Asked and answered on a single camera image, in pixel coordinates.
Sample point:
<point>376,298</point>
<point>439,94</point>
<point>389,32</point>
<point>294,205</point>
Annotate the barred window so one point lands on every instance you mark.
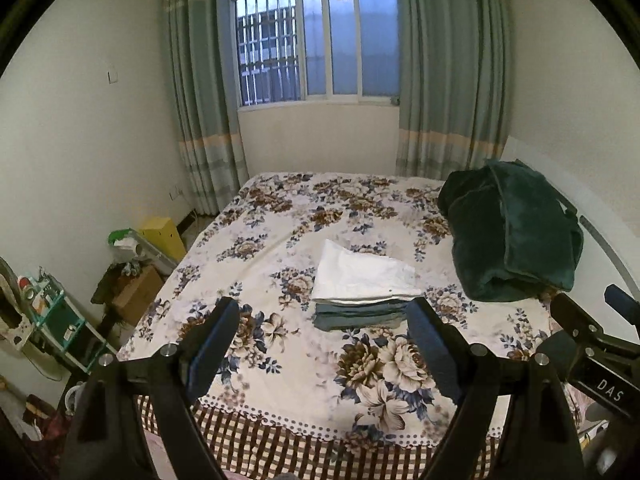
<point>320,35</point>

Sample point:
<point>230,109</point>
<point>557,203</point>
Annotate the green and white package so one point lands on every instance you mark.
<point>135,245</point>

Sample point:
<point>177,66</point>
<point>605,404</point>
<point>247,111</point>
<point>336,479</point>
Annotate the wall switch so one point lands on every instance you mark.
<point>113,76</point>

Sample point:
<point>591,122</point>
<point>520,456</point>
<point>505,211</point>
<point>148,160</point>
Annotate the red cloth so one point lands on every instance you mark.
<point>47,422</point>

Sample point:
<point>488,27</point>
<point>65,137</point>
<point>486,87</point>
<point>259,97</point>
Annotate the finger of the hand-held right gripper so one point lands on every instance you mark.
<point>622,301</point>
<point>580,322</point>

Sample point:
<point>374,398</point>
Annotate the green striped curtain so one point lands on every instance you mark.
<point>205,85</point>
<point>450,60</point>

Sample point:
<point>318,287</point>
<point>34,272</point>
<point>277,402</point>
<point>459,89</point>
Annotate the white pants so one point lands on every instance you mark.
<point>360,275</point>

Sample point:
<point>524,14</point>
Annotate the dark green plush blanket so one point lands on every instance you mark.
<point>515,230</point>

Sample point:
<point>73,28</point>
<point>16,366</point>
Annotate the blue jeans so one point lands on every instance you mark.
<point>350,316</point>

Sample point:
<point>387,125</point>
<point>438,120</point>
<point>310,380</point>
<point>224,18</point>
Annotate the floral bed sheet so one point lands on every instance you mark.
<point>310,210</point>

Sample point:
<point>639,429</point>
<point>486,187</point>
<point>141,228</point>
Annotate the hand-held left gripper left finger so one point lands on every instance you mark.
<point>212,350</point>

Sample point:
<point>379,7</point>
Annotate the cardboard box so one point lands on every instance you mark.
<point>137,295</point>

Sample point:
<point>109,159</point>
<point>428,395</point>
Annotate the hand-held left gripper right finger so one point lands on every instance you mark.
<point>435,355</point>

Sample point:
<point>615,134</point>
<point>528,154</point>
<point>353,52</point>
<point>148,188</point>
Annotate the yellow box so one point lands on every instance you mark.
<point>162,237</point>

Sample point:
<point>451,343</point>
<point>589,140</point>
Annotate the teal shelf rack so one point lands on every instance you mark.
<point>60,320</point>

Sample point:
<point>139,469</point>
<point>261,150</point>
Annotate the white headboard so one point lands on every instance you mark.
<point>600,210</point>

